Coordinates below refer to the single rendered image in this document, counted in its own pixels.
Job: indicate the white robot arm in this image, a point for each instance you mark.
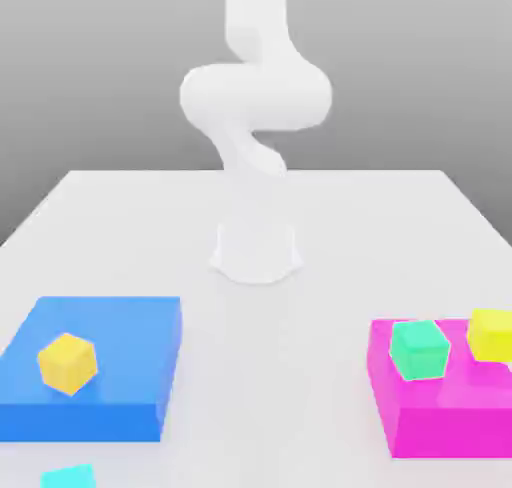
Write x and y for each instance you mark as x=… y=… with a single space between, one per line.
x=256 y=96

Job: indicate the small green cube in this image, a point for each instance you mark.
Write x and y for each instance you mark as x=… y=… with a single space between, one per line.
x=420 y=350

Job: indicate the small orange cube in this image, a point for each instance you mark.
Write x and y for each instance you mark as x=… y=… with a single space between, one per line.
x=68 y=364

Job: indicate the small yellow cube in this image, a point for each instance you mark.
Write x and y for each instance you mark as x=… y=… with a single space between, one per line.
x=492 y=336

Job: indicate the small cyan cube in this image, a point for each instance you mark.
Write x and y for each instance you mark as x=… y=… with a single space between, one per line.
x=68 y=478

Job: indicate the large blue box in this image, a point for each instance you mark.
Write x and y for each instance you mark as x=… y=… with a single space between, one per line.
x=128 y=356

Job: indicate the large magenta box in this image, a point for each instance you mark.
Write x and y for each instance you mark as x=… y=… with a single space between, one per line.
x=448 y=424

